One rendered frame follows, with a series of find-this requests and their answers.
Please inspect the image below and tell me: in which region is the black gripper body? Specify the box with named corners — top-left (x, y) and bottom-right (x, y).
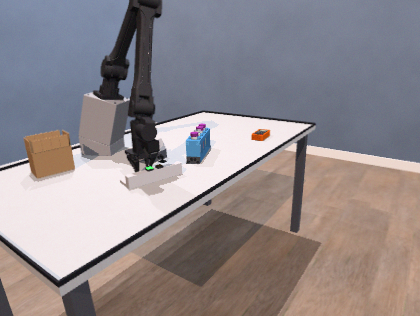
top-left (125, 135), bottom-right (147, 160)

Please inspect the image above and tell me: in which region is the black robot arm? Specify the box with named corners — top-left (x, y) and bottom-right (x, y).
top-left (93, 0), bottom-right (162, 159)

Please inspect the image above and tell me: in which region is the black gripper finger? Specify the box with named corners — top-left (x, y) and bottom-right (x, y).
top-left (145, 157), bottom-right (156, 168)
top-left (127, 157), bottom-right (140, 172)

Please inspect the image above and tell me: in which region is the small brown cardboard box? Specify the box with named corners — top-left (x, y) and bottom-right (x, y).
top-left (23, 130), bottom-right (75, 179)

